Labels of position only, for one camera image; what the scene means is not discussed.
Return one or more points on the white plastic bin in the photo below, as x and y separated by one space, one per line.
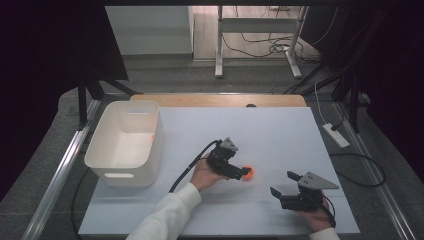
128 150

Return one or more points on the white power strip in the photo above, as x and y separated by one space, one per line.
336 135

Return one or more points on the small black knob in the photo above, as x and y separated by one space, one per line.
251 105

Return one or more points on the black stand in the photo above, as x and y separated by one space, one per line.
350 90
89 86

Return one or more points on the wooden table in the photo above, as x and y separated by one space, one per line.
216 100

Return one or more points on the white board on table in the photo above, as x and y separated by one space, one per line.
266 133

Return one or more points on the dark curtain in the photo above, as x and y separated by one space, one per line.
393 83
40 66

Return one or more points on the person's right hand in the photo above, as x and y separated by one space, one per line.
316 218

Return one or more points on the aluminium floor rail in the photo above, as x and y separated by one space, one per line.
376 176
56 181

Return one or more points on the white metal desk frame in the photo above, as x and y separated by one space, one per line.
256 25

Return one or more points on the person's left hand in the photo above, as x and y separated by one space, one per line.
203 175

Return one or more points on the white cabinet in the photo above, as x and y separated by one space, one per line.
150 30

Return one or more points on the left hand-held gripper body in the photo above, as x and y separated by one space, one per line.
221 160

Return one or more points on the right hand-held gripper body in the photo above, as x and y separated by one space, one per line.
306 198

